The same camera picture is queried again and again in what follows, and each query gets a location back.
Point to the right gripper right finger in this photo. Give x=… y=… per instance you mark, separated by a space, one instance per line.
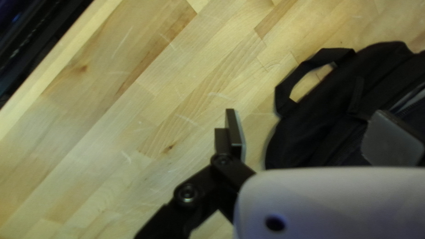
x=391 y=142

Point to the black backpack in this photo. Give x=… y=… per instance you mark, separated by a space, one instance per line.
x=332 y=126

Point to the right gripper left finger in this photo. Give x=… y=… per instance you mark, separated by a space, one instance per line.
x=229 y=172

